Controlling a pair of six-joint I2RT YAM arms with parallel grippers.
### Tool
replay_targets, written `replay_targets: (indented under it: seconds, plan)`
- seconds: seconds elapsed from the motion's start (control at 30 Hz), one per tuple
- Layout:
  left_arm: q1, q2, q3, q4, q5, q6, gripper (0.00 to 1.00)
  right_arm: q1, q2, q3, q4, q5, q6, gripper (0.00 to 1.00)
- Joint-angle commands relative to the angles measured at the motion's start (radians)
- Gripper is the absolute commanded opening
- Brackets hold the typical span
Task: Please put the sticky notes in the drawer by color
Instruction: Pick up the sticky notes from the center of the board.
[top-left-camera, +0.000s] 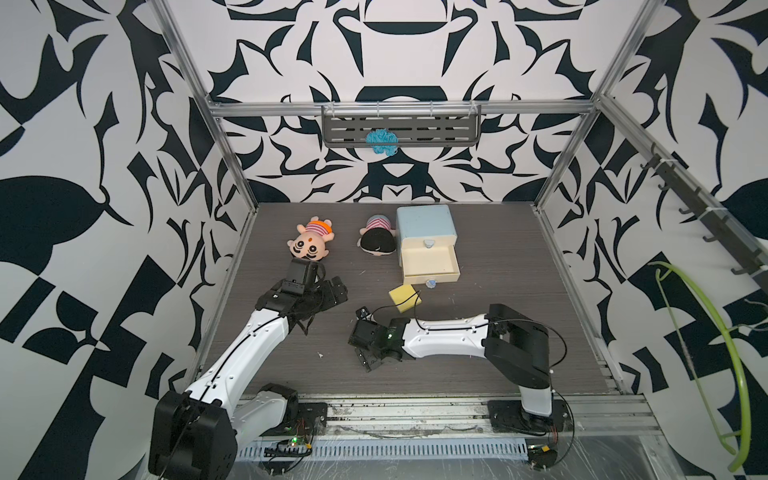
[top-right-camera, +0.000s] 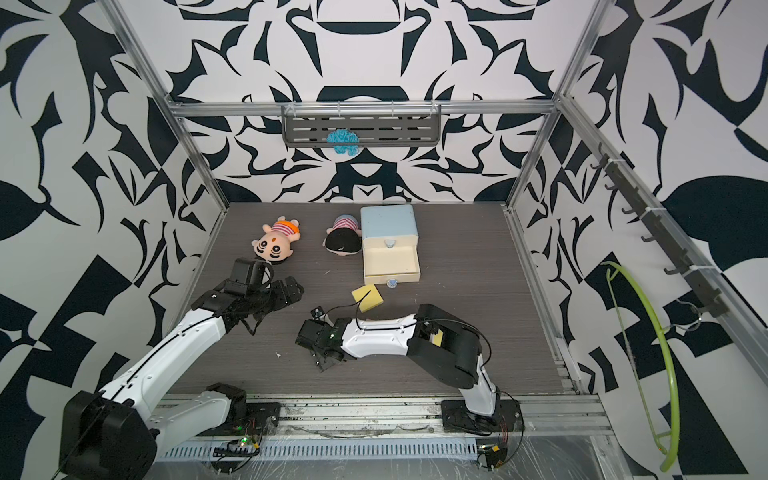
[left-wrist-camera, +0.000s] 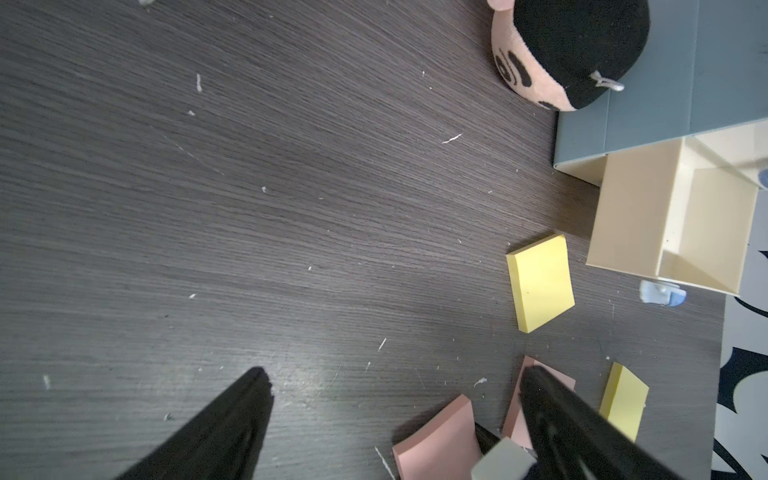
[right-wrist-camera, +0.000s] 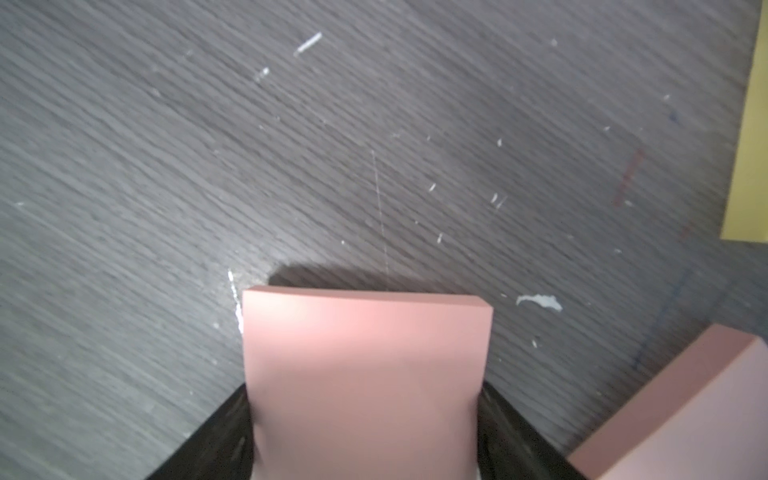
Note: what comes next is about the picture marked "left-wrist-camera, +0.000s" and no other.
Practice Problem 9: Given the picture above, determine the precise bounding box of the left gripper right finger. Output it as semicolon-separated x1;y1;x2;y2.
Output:
520;366;679;479

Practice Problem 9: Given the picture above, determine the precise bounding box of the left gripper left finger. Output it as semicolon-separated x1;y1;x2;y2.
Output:
119;367;274;479

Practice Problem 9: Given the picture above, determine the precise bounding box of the pink sticky note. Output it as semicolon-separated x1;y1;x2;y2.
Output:
502;356;576;450
392;395;482;480

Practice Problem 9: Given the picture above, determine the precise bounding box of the yellow sticky note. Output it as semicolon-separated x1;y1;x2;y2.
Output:
506;234;575;333
599;362;649;442

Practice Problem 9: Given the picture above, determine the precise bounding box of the light blue drawer box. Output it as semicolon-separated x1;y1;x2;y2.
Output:
553;1;767;295

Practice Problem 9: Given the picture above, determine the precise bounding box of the plush doll black hair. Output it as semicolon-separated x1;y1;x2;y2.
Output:
488;0;650;112

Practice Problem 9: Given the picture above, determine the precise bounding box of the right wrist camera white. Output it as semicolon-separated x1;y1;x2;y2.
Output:
471;438;536;480

